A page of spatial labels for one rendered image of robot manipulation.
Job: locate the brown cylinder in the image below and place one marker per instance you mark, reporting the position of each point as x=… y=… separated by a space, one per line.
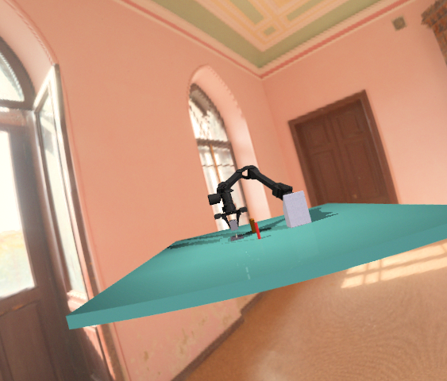
x=252 y=225

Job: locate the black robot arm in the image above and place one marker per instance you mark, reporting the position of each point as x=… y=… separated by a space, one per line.
x=224 y=188

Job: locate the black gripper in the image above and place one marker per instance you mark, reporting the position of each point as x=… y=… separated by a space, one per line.
x=229 y=207

